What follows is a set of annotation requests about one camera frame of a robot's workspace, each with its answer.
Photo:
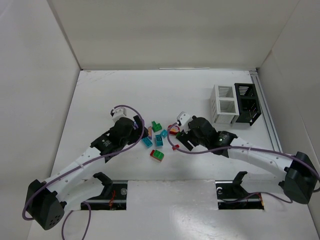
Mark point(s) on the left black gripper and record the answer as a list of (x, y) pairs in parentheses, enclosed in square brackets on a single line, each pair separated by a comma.
[(138, 125)]

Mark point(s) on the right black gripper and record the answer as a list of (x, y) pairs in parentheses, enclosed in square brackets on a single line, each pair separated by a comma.
[(185, 138)]

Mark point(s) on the green stepped lego brick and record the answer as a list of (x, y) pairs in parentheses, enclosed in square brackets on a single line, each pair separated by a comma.
[(156, 126)]

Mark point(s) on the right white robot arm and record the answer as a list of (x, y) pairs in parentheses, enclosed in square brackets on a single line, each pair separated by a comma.
[(297, 174)]

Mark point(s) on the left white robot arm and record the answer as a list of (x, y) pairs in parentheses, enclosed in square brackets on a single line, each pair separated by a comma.
[(47, 201)]

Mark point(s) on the purple round lego piece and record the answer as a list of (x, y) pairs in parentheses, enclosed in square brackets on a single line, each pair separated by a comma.
[(135, 125)]

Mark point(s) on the red flower lego piece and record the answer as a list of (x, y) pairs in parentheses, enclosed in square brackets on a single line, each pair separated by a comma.
[(173, 129)]

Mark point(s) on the purple orange flat lego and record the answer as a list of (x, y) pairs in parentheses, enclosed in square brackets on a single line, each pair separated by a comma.
[(150, 132)]

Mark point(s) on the small teal lego brick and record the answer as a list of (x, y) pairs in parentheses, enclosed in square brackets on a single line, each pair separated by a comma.
[(164, 133)]

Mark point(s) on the teal tall lego brick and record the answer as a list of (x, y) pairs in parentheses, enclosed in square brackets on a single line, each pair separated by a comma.
[(159, 140)]

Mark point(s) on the teal two-by-three lego brick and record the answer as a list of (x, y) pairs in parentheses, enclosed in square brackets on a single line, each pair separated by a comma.
[(147, 142)]

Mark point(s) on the red green stacked lego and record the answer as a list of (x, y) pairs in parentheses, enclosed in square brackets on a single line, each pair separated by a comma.
[(157, 155)]

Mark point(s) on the white slatted container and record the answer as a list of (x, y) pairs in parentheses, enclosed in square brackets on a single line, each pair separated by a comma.
[(224, 104)]

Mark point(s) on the black slatted container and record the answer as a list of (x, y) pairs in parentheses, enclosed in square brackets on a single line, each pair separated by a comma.
[(248, 103)]

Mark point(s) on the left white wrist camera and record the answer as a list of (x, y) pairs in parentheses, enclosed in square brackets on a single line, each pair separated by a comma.
[(117, 113)]

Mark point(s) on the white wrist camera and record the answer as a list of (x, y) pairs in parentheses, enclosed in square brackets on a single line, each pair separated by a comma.
[(183, 120), (117, 113)]

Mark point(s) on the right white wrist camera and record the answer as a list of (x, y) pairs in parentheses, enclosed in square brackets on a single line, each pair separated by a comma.
[(183, 120)]

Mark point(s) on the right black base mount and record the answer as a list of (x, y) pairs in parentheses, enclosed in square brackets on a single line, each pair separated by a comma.
[(232, 196)]

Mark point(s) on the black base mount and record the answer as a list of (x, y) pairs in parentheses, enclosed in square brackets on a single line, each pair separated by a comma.
[(112, 197), (232, 196)]

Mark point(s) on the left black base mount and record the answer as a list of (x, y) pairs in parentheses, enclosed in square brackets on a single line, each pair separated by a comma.
[(112, 197)]

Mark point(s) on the aluminium rail right edge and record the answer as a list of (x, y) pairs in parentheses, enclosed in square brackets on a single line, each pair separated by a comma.
[(266, 111)]

